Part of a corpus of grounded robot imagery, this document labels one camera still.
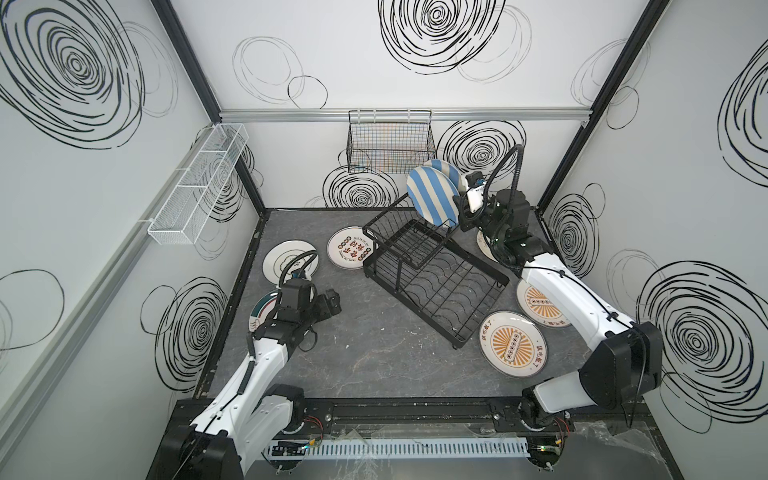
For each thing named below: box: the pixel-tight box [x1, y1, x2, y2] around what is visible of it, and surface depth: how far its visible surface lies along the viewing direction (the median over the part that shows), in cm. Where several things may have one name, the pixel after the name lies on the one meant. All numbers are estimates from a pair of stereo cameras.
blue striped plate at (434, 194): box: [407, 166, 460, 228], surface depth 85 cm
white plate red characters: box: [327, 226, 376, 270], surface depth 109 cm
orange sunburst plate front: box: [479, 310, 548, 378], surface depth 87 cm
